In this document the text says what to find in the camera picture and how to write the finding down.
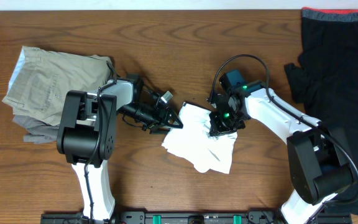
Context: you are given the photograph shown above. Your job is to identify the white t-shirt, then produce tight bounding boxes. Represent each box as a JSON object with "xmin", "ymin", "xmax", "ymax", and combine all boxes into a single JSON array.
[{"xmin": 162, "ymin": 102, "xmax": 237, "ymax": 174}]

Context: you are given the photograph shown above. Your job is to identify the folded khaki shorts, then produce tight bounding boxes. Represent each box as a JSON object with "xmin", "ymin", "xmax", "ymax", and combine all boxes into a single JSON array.
[{"xmin": 2, "ymin": 46, "xmax": 111, "ymax": 126}]

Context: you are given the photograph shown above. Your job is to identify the black garment with red band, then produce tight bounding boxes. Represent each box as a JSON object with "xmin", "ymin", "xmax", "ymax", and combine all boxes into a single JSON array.
[{"xmin": 284, "ymin": 7, "xmax": 358, "ymax": 215}]

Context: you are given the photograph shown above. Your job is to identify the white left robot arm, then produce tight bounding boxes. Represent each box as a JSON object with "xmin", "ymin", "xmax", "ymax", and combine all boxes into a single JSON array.
[{"xmin": 56, "ymin": 74, "xmax": 183, "ymax": 223}]

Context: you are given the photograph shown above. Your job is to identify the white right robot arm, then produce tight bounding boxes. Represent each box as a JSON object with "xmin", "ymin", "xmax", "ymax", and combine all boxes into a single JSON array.
[{"xmin": 208, "ymin": 80, "xmax": 358, "ymax": 223}]

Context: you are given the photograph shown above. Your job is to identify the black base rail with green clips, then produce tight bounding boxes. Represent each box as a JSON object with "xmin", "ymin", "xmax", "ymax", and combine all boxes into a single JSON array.
[{"xmin": 40, "ymin": 210, "xmax": 353, "ymax": 224}]

